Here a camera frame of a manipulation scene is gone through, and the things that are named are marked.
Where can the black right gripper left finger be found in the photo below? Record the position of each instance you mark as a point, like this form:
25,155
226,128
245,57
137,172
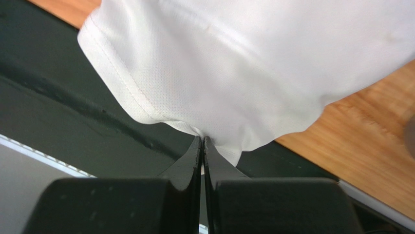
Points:
168,203

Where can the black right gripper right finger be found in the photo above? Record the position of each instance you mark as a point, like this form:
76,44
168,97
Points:
237,204

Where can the white t shirt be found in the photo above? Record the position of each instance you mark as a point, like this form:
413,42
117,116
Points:
243,72

